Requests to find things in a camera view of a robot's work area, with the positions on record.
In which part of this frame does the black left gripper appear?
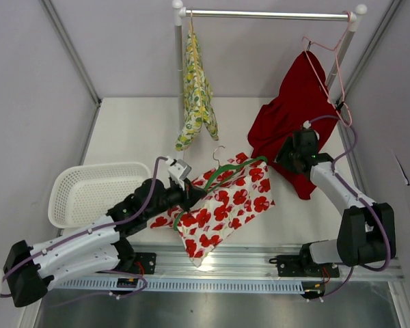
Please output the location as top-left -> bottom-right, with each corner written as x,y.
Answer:
144,178 -> 206,220

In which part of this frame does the green clothes hanger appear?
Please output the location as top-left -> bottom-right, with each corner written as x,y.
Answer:
173,152 -> 275,236

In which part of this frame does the red poppy print cloth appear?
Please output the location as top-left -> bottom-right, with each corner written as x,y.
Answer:
148,152 -> 275,267

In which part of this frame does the lemon print skirt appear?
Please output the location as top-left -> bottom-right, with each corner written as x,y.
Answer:
175,29 -> 219,151

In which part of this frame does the yellow clothes hanger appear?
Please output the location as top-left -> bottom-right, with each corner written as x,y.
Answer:
190,10 -> 204,118

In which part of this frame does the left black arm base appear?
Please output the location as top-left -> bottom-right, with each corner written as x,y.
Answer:
104,238 -> 156,275

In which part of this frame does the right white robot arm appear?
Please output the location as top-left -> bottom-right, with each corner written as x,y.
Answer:
275,128 -> 396,276

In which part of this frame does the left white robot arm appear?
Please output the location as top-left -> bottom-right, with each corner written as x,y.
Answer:
3,179 -> 206,308

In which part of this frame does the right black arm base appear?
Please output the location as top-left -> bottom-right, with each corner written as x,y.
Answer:
269,243 -> 340,278

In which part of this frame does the red skirt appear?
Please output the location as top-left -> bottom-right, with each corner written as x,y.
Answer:
247,51 -> 338,200

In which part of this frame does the pink clothes hanger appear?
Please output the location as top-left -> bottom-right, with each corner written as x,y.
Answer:
301,11 -> 358,128

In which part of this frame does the white perforated plastic basket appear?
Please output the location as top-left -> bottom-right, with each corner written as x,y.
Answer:
48,162 -> 151,229

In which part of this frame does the white metal clothes rack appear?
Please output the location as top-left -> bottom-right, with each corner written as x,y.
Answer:
172,1 -> 368,126

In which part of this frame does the aluminium mounting rail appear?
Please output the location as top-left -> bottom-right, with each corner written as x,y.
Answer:
88,243 -> 404,274

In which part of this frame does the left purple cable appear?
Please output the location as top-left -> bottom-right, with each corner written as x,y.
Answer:
0,156 -> 174,298

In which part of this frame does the white slotted cable duct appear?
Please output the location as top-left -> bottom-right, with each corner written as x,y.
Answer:
57,275 -> 305,295

